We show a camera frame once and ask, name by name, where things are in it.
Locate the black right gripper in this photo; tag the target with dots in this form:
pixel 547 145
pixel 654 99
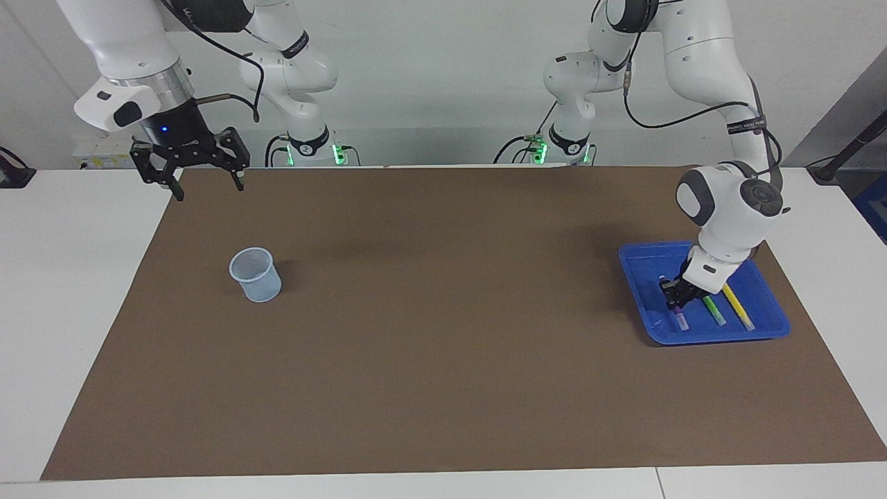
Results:
pixel 180 135

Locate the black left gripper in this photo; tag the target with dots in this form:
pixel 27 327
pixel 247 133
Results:
pixel 684 283

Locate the purple highlighter pen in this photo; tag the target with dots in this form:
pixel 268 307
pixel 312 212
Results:
pixel 681 321

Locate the green highlighter pen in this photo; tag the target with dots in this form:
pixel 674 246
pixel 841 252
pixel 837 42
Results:
pixel 715 313

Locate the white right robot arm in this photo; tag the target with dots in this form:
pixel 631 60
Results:
pixel 125 41

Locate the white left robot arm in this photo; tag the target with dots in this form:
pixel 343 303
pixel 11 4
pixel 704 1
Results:
pixel 693 48

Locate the blue plastic tray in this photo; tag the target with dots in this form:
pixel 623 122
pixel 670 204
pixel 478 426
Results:
pixel 641 277

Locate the yellow highlighter pen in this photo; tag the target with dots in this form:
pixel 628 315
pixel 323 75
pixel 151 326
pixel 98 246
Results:
pixel 739 310

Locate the white power strip box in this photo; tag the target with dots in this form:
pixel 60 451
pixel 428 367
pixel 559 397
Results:
pixel 93 154

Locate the translucent white plastic cup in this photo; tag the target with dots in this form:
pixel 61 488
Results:
pixel 258 281

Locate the blue crate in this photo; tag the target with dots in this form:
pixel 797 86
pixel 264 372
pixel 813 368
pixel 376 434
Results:
pixel 874 208

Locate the black stand leg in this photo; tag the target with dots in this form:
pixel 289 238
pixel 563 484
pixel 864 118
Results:
pixel 849 149

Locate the large brown table mat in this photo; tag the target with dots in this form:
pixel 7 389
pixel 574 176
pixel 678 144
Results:
pixel 443 388

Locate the black clamp mount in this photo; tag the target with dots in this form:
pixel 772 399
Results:
pixel 14 173

